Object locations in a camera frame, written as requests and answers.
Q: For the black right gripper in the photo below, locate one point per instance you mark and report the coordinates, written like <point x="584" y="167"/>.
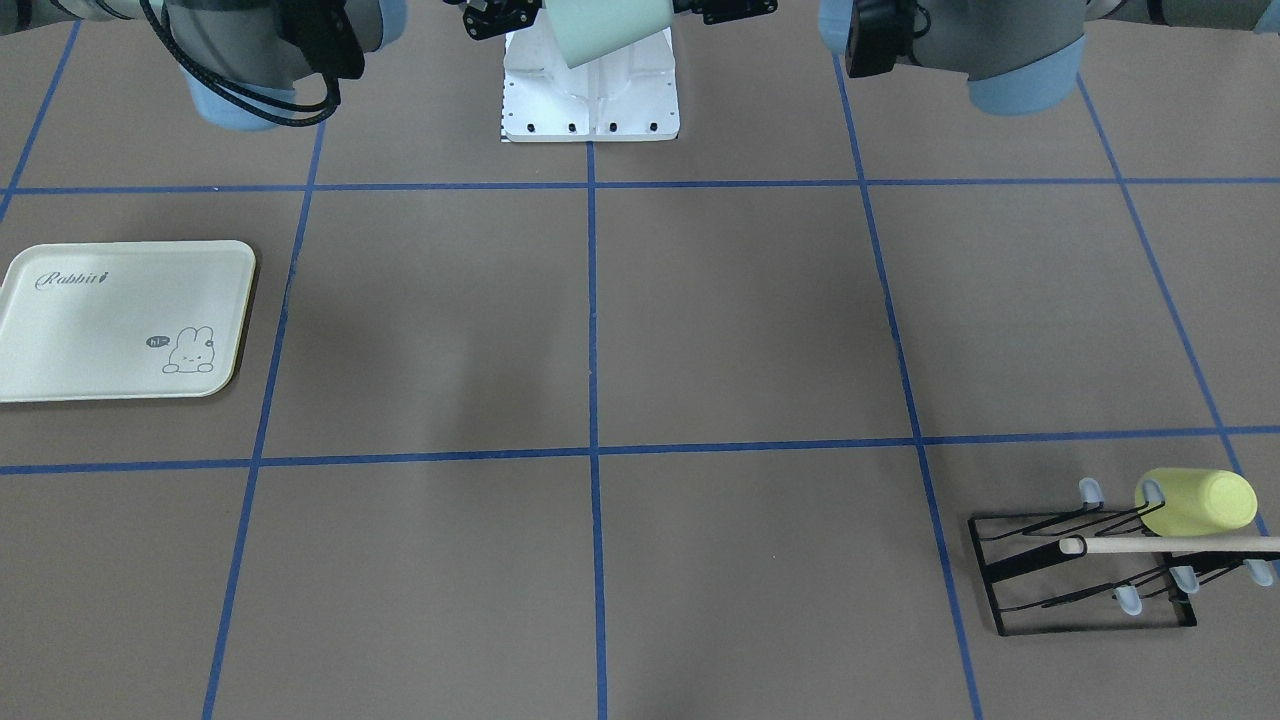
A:
<point x="492" y="20"/>

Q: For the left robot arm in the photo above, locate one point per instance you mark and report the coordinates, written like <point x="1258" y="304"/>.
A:
<point x="1018" y="57"/>

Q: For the light green plastic cup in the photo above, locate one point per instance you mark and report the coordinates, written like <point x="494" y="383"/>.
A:
<point x="588" y="30"/>

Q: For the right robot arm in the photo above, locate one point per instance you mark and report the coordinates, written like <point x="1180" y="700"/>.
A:
<point x="249" y="65"/>

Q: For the black wire cup rack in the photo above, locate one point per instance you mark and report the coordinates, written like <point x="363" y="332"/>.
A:
<point x="1097" y="568"/>

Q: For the cream rabbit tray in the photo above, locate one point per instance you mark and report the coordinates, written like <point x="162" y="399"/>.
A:
<point x="123" y="320"/>

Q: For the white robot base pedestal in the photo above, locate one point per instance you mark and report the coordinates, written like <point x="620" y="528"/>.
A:
<point x="630" y="95"/>

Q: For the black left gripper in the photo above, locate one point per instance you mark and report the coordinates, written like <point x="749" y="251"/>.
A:
<point x="722" y="9"/>

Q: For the yellow plastic cup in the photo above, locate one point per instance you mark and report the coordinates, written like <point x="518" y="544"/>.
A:
<point x="1192" y="502"/>

